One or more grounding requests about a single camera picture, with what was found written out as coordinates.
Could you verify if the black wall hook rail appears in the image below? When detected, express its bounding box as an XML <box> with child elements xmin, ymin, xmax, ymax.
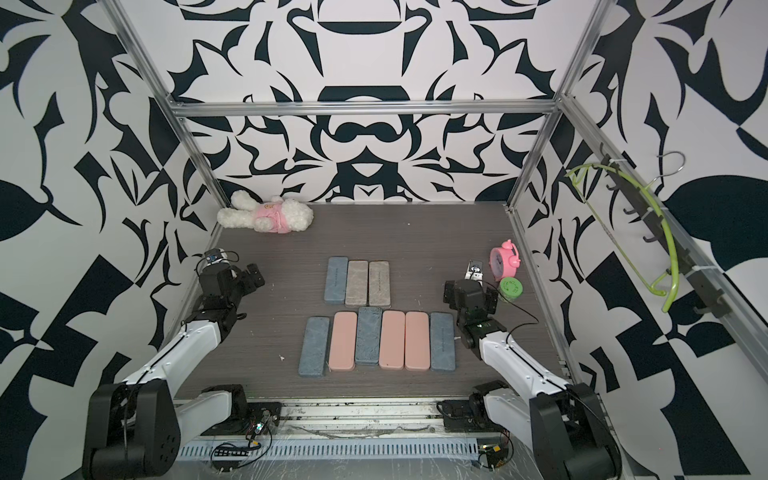
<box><xmin>599</xmin><ymin>146</ymin><xmax>733</xmax><ymax>319</ymax></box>

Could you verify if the mint case with white sunglasses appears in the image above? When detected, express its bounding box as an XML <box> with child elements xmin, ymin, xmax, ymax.
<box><xmin>355</xmin><ymin>306</ymin><xmax>383</xmax><ymax>365</ymax></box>

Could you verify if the grey-green case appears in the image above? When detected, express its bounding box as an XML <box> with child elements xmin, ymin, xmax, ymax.
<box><xmin>324</xmin><ymin>257</ymin><xmax>349</xmax><ymax>305</ymax></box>

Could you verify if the grey case with black sunglasses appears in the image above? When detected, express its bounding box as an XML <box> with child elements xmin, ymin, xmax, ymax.
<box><xmin>345</xmin><ymin>260</ymin><xmax>369</xmax><ymax>307</ymax></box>

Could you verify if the white slotted cable duct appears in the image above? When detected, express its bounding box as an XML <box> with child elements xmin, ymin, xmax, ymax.
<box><xmin>173</xmin><ymin>437</ymin><xmax>481</xmax><ymax>463</ymax></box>

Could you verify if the pink case with red glasses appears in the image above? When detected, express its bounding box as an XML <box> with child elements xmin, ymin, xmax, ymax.
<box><xmin>328</xmin><ymin>311</ymin><xmax>357</xmax><ymax>372</ymax></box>

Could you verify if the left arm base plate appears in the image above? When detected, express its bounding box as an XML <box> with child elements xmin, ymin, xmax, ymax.
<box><xmin>202</xmin><ymin>401</ymin><xmax>283</xmax><ymax>437</ymax></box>

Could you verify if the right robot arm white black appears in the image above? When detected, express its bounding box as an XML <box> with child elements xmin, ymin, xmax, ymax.
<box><xmin>443</xmin><ymin>261</ymin><xmax>624</xmax><ymax>479</ymax></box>

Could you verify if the pink alarm clock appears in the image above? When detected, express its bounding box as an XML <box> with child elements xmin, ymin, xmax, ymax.
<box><xmin>489</xmin><ymin>239</ymin><xmax>521</xmax><ymax>282</ymax></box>

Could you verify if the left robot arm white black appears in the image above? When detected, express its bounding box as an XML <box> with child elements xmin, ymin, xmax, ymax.
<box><xmin>82</xmin><ymin>256</ymin><xmax>265</xmax><ymax>479</ymax></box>

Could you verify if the white plush toy pink outfit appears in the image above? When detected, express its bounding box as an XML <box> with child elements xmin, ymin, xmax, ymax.
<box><xmin>217</xmin><ymin>190</ymin><xmax>314</xmax><ymax>234</ymax></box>

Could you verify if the beige case with yellow glasses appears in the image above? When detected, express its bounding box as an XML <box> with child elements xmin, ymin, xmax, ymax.
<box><xmin>368</xmin><ymin>261</ymin><xmax>391</xmax><ymax>308</ymax></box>

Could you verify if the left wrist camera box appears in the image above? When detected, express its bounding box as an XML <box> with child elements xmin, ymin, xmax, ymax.
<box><xmin>200</xmin><ymin>248</ymin><xmax>231</xmax><ymax>270</ymax></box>

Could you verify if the green clothes hanger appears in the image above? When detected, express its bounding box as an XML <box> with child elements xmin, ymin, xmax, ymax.
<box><xmin>564</xmin><ymin>154</ymin><xmax>672</xmax><ymax>314</ymax></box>

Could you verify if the green lidded jar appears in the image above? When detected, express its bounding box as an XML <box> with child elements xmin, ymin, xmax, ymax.
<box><xmin>498</xmin><ymin>277</ymin><xmax>524</xmax><ymax>303</ymax></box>

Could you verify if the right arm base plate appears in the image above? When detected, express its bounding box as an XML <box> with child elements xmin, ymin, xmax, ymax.
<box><xmin>436</xmin><ymin>396</ymin><xmax>501</xmax><ymax>433</ymax></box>

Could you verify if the aluminium front rail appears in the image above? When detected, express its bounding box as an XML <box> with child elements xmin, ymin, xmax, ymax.
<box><xmin>107</xmin><ymin>395</ymin><xmax>616</xmax><ymax>443</ymax></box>

